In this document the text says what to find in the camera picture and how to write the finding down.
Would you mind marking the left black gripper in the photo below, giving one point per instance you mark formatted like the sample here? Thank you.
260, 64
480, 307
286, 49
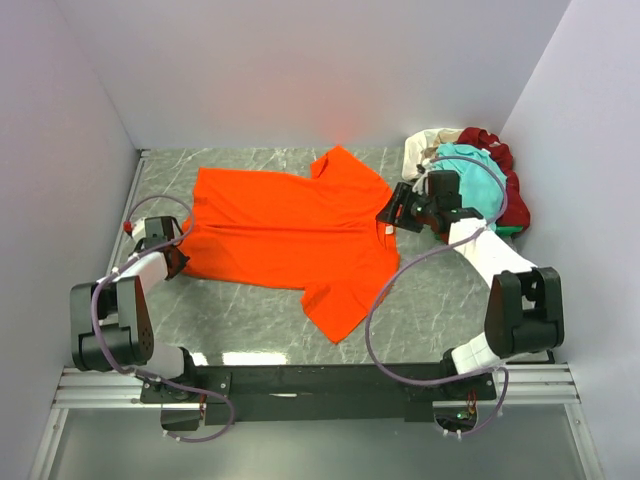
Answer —
176, 259

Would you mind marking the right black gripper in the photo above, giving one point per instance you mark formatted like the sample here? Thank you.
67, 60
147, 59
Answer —
400, 209

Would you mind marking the orange t shirt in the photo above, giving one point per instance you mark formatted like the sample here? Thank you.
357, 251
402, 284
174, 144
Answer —
316, 234

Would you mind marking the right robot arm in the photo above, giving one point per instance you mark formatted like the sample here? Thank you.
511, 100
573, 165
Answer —
524, 313

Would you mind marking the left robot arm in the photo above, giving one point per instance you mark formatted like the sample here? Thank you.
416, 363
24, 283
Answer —
112, 312

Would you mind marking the teal t shirt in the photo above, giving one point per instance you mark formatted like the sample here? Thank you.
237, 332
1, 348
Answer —
482, 183

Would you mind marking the green t shirt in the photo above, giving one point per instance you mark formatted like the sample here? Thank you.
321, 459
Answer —
508, 231

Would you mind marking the beige t shirt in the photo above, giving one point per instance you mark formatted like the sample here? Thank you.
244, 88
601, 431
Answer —
436, 137

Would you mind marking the dark red t shirt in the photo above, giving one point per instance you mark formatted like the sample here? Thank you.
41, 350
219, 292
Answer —
517, 213

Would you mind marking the black base beam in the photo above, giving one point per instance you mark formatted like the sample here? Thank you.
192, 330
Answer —
331, 392

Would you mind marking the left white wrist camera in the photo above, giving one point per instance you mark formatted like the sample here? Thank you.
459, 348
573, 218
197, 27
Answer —
135, 230

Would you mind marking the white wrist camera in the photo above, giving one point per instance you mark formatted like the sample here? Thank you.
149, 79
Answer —
135, 230
420, 183

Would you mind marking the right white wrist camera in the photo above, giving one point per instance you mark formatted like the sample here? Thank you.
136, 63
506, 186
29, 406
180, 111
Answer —
420, 183

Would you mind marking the aluminium frame rail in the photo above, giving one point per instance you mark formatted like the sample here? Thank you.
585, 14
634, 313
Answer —
160, 173

